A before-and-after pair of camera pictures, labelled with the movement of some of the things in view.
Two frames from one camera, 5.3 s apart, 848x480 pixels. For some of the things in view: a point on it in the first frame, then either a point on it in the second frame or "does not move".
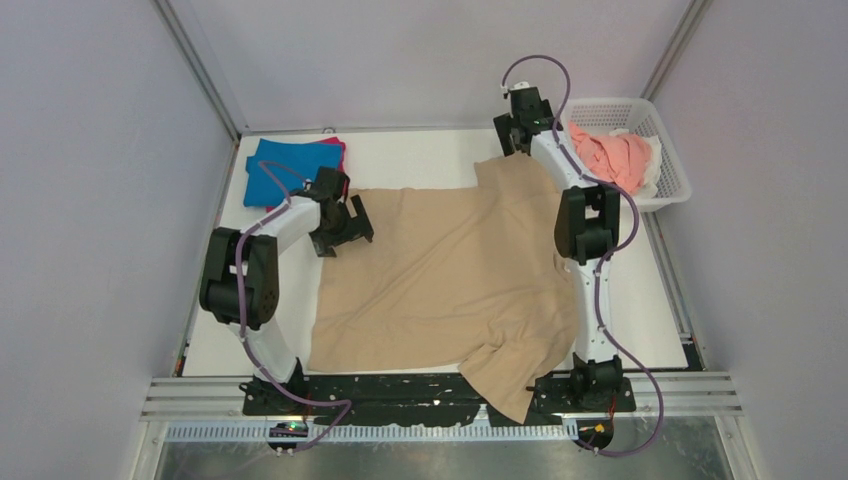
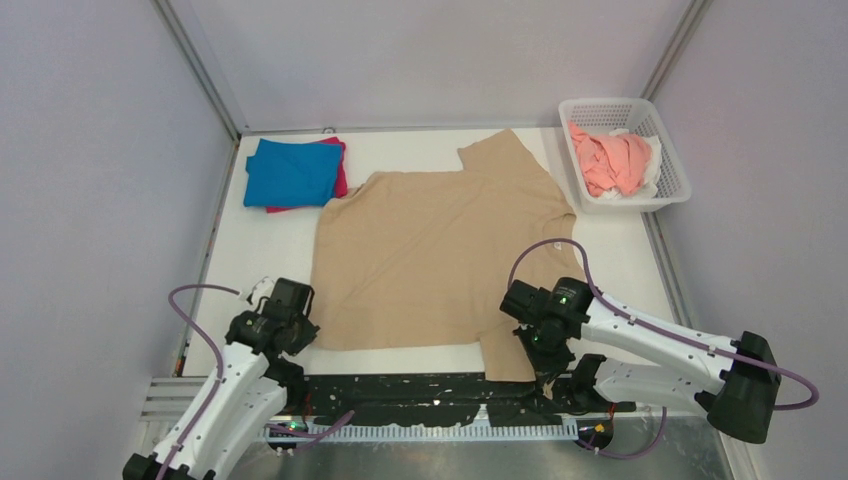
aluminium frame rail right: (676, 49) does not move
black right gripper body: (504, 124) to (547, 354)
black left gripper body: (333, 234) to (303, 334)
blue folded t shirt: (278, 168) does not move
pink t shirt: (622, 159) does not move
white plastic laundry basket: (603, 115) does not move
